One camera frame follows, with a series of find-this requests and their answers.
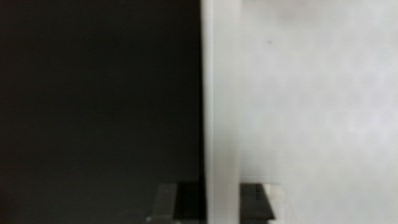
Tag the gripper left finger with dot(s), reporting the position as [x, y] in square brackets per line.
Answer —
[180, 204]

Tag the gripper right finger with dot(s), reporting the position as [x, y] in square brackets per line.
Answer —
[257, 213]

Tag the white desk tabletop tray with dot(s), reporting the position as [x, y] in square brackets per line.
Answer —
[301, 116]

